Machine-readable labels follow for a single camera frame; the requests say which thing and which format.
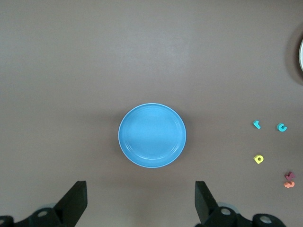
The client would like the blue plate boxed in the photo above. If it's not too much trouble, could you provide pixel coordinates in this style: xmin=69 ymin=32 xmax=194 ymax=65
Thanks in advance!
xmin=118 ymin=103 xmax=187 ymax=169

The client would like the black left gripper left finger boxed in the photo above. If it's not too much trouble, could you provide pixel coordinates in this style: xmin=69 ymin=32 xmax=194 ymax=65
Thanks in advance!
xmin=53 ymin=181 xmax=88 ymax=227

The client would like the beige plate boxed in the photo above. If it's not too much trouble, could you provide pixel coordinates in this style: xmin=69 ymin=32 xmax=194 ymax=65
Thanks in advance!
xmin=298 ymin=37 xmax=303 ymax=71

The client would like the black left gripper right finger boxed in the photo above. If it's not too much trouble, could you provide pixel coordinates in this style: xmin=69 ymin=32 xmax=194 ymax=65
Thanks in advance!
xmin=195 ymin=181 xmax=218 ymax=224

